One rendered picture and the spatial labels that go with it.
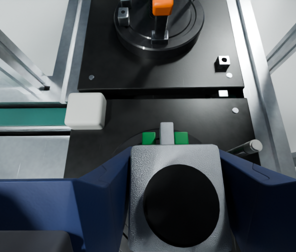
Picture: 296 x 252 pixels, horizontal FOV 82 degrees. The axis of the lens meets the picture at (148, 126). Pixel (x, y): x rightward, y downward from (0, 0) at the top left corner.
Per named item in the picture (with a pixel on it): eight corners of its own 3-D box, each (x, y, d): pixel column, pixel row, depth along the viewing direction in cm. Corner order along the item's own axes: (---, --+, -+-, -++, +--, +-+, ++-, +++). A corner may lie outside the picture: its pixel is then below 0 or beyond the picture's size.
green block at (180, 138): (180, 154, 19) (189, 145, 14) (169, 154, 19) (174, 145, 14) (179, 144, 20) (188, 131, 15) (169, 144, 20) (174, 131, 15)
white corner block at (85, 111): (107, 133, 24) (99, 124, 21) (76, 133, 25) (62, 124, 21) (110, 104, 26) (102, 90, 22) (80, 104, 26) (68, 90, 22)
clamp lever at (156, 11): (167, 41, 24) (173, 5, 16) (152, 41, 24) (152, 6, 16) (166, 14, 23) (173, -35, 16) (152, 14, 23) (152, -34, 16)
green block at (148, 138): (155, 154, 19) (155, 145, 14) (144, 154, 19) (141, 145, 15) (155, 144, 20) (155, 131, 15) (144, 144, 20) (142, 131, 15)
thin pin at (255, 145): (216, 165, 19) (264, 151, 11) (209, 165, 19) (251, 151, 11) (215, 158, 19) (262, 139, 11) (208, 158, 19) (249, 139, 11)
